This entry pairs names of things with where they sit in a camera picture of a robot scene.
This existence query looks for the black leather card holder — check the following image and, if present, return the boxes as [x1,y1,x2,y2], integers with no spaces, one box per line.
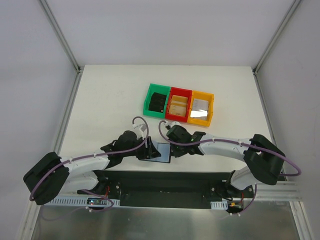
[142,142,171,164]

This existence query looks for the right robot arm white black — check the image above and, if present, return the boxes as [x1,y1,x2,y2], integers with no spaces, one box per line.
[165,124,285,199]

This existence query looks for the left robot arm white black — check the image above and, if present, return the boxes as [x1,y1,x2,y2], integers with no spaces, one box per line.
[23,130,162,206]

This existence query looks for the gold cards in red bin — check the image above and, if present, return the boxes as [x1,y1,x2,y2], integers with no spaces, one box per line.
[168,95,188,117]

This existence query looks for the white cards in yellow bin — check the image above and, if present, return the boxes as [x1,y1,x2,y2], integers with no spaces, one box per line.
[190,98,209,120]

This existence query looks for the black cards in green bin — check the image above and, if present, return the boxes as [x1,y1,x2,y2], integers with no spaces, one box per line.
[148,92,167,113]

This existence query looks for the red plastic bin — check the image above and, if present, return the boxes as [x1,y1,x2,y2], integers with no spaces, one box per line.
[165,87,192,123]

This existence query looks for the yellow plastic bin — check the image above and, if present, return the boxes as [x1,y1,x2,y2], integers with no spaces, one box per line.
[187,90,215,127]

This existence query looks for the green plastic bin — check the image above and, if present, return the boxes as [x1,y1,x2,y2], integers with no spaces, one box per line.
[143,83,171,119]

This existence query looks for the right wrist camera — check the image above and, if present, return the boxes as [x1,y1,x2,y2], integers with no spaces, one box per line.
[164,120,181,130]

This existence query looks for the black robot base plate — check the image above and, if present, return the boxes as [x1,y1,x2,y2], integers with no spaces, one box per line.
[77,170,254,209]

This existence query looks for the right white cable duct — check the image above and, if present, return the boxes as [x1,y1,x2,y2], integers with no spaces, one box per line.
[210,201,228,211]

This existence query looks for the white cable duct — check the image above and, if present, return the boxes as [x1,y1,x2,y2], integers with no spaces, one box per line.
[45,196,120,208]
[210,201,228,211]

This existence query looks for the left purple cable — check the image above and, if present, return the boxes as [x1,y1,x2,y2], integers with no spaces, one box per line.
[29,116,150,213]

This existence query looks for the left white cable duct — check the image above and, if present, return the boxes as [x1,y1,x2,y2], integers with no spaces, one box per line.
[45,196,120,208]

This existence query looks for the left aluminium table rail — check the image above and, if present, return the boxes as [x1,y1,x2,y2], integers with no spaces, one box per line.
[51,68,84,154]

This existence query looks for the aluminium table rail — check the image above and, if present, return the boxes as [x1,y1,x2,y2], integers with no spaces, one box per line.
[51,68,84,154]
[252,72,286,176]

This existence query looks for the left aluminium frame post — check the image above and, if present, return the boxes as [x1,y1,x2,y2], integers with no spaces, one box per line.
[38,0,82,74]

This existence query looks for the aluminium frame post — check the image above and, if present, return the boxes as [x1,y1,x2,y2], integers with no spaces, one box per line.
[38,0,82,74]
[252,0,304,76]

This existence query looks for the right aluminium table rail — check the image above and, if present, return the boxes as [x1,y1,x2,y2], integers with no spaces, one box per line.
[252,72,286,176]

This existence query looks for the right aluminium frame post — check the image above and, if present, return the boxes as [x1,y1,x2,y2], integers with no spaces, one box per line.
[252,0,304,76]

